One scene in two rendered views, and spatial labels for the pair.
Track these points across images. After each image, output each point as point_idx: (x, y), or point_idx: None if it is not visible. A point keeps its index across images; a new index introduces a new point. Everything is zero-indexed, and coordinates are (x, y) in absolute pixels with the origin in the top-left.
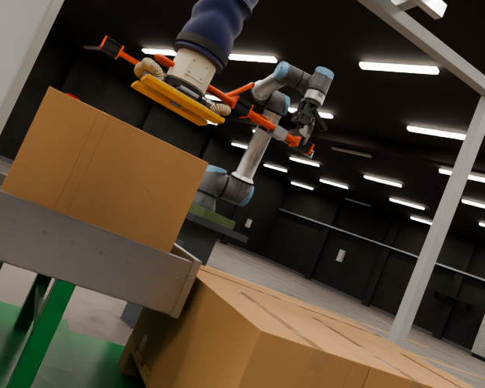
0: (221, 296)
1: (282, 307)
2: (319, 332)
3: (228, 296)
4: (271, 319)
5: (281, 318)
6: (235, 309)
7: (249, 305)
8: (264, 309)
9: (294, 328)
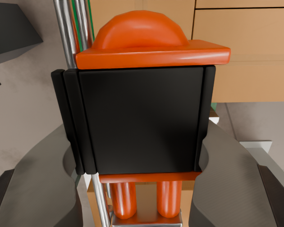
0: (247, 101)
1: (206, 7)
2: (283, 11)
3: (236, 91)
4: (278, 73)
5: (264, 51)
6: (272, 101)
7: (249, 78)
8: (246, 60)
9: None
